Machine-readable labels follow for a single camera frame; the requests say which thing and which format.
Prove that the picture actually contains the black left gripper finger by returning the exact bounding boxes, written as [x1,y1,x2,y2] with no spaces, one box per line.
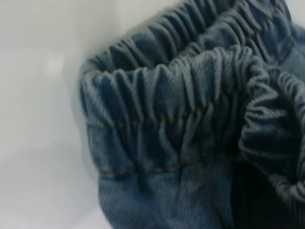
[234,164,305,229]

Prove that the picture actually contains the blue washed denim pants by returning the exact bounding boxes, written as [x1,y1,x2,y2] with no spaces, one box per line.
[78,0,305,229]

